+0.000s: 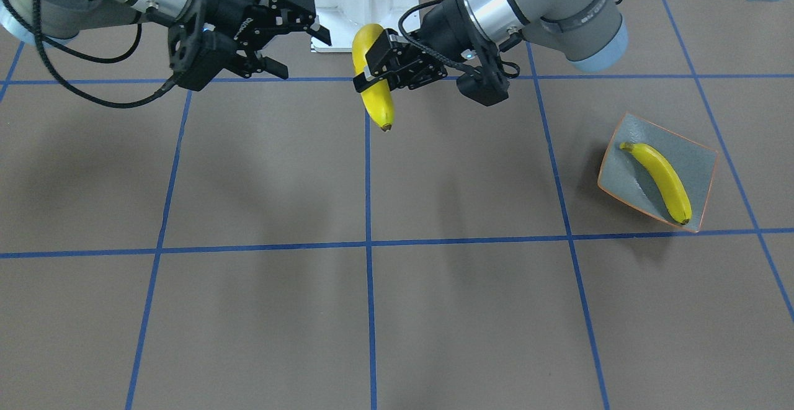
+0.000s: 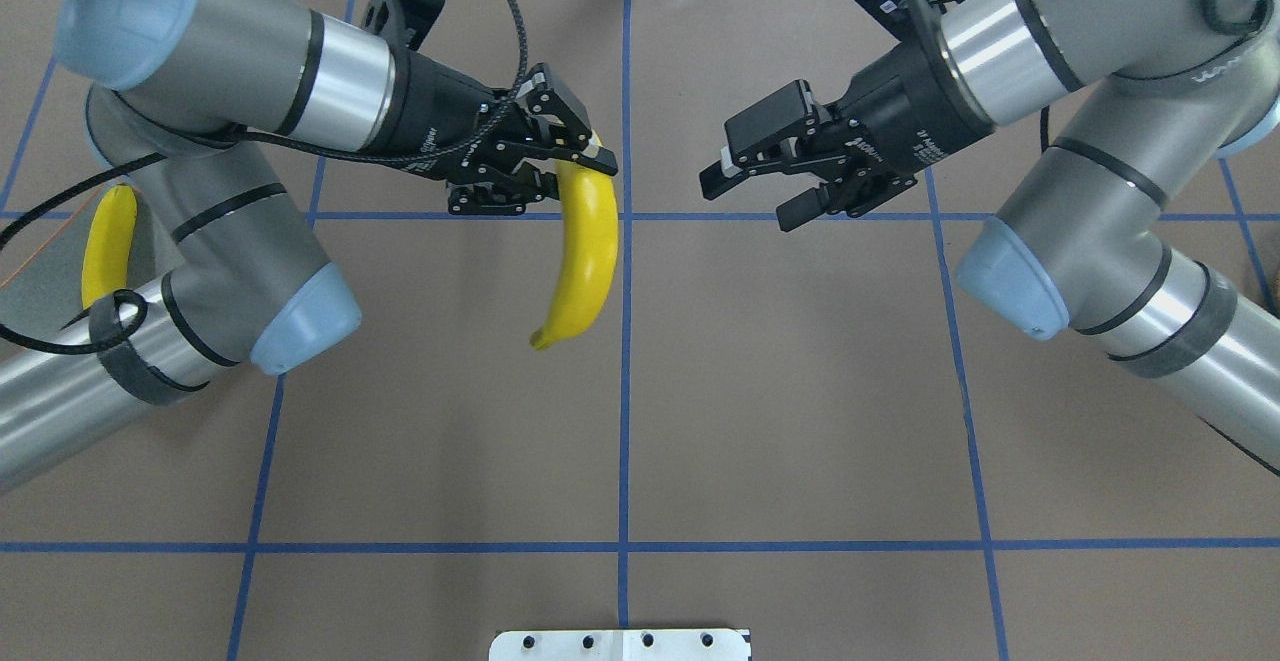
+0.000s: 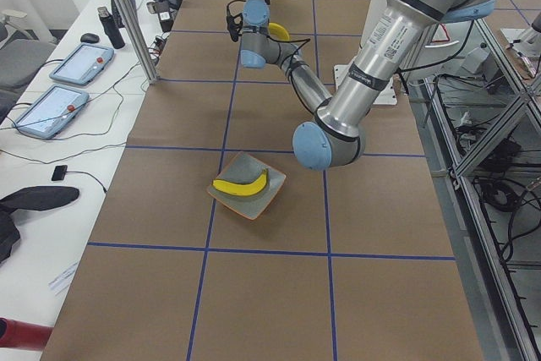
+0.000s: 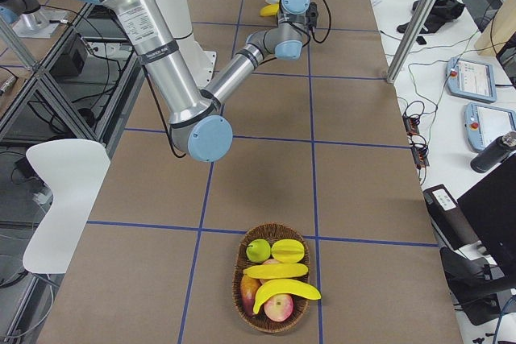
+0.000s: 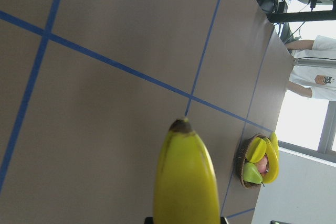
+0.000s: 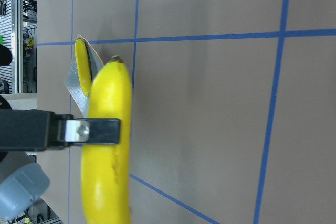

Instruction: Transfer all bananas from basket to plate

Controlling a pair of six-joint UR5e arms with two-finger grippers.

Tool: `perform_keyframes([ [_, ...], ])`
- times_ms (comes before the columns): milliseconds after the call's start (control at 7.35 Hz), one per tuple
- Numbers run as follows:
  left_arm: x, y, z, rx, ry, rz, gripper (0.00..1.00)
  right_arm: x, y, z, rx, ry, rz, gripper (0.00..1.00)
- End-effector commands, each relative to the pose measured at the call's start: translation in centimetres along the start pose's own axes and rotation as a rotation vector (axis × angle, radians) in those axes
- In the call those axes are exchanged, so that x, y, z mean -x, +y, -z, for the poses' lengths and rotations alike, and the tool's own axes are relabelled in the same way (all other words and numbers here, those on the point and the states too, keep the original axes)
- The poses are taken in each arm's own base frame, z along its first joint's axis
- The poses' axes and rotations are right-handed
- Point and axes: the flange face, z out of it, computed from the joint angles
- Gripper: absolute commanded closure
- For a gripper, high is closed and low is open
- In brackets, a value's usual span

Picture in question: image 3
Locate black cloth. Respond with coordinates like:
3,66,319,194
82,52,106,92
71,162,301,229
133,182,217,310
1,185,80,263

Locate small black device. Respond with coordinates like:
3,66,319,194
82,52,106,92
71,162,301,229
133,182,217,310
51,165,68,182

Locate yellow banana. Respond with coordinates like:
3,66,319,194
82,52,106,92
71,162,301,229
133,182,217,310
268,22,291,41
212,168,269,197

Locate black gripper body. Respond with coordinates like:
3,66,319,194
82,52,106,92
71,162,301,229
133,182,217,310
226,0,243,42

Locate upper blue teach pendant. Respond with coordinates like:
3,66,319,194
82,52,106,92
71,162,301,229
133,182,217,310
49,43,115,86

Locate aluminium frame post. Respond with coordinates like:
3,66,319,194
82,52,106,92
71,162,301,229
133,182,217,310
114,0,158,85

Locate grey square plate orange rim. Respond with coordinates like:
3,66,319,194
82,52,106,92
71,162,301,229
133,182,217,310
207,151,287,220

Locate black computer mouse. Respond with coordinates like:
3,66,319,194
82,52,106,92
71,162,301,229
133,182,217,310
79,33,100,44

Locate red cylinder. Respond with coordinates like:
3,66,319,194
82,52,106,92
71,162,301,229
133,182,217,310
1,318,53,351

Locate aluminium frame rack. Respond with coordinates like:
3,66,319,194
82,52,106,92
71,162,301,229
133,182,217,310
407,10,540,360

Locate black water bottle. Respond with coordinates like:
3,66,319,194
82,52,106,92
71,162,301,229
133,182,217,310
97,6,125,49

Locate paper sheet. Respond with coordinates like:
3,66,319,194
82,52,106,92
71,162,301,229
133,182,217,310
48,261,79,295

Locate blue teach pendant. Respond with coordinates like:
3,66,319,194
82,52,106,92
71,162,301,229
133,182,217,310
49,43,115,86
13,85,90,139

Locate lower blue teach pendant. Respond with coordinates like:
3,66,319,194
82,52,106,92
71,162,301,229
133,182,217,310
13,85,90,139

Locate grey office chair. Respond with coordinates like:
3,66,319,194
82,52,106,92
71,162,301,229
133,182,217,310
1,9,56,121

